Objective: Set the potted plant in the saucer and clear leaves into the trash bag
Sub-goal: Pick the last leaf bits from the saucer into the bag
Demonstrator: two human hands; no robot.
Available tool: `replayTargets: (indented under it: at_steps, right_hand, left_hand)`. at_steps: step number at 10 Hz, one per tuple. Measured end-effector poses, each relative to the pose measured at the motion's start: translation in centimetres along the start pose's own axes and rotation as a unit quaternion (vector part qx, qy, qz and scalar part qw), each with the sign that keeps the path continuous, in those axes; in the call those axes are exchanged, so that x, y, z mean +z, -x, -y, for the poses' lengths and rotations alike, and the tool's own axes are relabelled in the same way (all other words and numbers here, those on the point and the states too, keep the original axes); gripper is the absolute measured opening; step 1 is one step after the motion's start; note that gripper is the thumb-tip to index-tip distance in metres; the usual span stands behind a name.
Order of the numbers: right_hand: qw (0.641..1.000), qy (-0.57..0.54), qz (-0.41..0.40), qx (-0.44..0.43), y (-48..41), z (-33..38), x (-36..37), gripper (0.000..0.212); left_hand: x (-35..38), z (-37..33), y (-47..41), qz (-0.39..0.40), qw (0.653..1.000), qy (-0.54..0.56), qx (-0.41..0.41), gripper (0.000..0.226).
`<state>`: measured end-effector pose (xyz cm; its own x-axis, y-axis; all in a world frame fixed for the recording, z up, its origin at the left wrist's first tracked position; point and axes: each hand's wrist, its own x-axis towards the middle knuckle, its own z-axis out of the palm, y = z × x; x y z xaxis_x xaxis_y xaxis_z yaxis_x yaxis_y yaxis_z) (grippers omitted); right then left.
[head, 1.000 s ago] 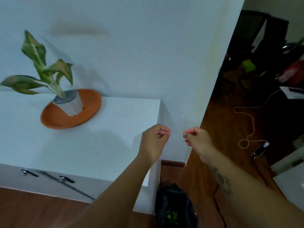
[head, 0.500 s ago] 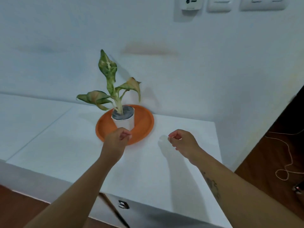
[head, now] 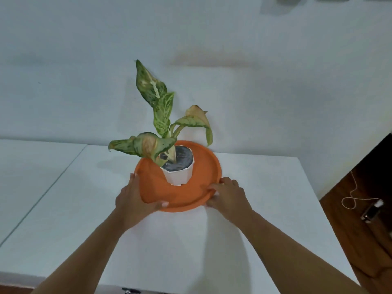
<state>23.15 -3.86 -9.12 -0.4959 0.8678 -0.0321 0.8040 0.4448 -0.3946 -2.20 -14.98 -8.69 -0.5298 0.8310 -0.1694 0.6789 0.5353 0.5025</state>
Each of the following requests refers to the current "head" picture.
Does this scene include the person's left hand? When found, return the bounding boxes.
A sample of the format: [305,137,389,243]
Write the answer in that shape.
[115,173,169,232]

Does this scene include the person's right hand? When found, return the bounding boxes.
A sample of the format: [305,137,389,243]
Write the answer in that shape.
[200,177,254,224]

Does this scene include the orange plastic saucer tray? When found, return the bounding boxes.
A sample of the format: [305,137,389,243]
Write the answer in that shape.
[134,140,222,213]

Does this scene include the person's right forearm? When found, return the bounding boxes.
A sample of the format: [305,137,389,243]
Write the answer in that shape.
[237,210,369,294]

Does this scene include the person's left forearm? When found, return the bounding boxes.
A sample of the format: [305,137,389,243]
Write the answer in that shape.
[31,209,135,294]

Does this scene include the white plastic plant pot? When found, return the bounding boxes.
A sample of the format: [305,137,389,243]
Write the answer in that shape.
[160,146,195,187]

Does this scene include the green variegated leafy plant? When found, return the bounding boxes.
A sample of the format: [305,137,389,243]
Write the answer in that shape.
[108,59,213,167]

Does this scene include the black and silver device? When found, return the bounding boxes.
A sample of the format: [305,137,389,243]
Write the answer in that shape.
[360,200,384,223]

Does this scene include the white thin cord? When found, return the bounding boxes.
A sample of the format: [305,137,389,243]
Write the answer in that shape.
[341,171,383,210]

